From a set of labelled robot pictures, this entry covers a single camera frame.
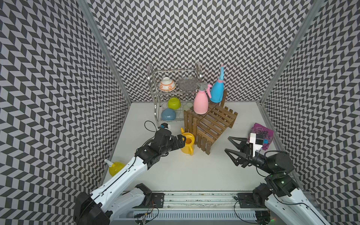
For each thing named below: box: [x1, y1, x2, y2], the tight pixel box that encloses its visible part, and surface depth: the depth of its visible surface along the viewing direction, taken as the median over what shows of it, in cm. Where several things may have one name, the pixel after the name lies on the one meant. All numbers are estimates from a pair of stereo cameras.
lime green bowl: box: [167, 97, 182, 111], surface depth 111 cm
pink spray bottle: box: [193, 82, 213, 115], surface depth 73 cm
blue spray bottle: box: [210, 64, 224, 104], surface depth 79 cm
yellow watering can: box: [180, 127, 195, 156], surface depth 85 cm
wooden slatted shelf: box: [183, 90, 238, 156], surface depth 88 cm
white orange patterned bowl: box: [159, 76, 176, 92], surface depth 88 cm
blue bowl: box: [161, 108, 177, 121], surface depth 104 cm
